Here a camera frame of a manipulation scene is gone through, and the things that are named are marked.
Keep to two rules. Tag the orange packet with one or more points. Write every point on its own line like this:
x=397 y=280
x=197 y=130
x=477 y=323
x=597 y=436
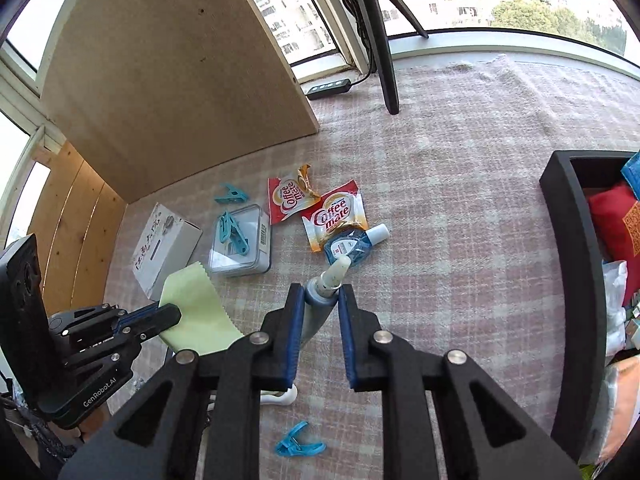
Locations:
x=622 y=405

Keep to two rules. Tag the black tripod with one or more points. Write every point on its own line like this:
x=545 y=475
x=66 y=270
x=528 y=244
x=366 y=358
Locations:
x=382 y=35

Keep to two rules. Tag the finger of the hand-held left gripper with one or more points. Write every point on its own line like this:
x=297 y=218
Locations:
x=107 y=316
x=160 y=317

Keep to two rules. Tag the white plastic hook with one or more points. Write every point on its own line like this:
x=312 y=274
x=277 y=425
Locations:
x=280 y=398

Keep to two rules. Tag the teal clothespin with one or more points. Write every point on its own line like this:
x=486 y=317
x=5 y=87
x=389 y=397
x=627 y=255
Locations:
x=226 y=227
x=232 y=193
x=240 y=245

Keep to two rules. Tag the blue clothespin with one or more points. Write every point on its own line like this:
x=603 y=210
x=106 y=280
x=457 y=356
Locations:
x=297 y=444

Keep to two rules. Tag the clear plastic box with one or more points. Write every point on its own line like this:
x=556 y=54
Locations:
x=245 y=245

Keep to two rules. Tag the red packet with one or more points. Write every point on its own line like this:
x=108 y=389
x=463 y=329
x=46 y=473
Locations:
x=617 y=230

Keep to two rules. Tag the black container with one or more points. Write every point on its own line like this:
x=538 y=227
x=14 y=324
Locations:
x=575 y=270

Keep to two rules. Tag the pink plaid tablecloth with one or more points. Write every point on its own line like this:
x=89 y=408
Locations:
x=450 y=200

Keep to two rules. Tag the white printed cardboard box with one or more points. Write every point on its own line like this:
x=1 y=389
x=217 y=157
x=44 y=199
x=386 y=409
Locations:
x=160 y=250

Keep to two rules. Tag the blue bottle with white cap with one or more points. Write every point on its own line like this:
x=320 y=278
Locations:
x=352 y=245

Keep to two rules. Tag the red white creamer sachet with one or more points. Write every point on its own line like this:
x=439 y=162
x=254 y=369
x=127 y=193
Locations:
x=285 y=197
x=332 y=215

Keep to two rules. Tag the plywood board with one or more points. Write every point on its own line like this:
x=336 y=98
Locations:
x=175 y=75

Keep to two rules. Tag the yellow-green cleaning cloth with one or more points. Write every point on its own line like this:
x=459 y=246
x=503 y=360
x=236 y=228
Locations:
x=200 y=305

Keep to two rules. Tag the grey tube with beige cap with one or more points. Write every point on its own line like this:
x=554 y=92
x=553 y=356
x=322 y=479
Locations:
x=319 y=292

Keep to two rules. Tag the black power strip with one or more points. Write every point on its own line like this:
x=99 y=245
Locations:
x=327 y=88

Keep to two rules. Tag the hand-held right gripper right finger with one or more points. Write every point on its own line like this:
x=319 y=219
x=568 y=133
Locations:
x=347 y=340

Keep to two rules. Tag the wooden plank panel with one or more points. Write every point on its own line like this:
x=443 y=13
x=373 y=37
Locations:
x=75 y=220

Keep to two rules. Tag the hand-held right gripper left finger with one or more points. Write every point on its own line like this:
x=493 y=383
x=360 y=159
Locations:
x=295 y=335

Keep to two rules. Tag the white window frame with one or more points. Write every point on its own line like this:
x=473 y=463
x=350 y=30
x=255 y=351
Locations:
x=475 y=42

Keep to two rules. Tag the clear plastic bag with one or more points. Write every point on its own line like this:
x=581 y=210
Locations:
x=615 y=305

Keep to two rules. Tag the blue packet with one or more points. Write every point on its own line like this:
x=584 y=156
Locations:
x=632 y=170

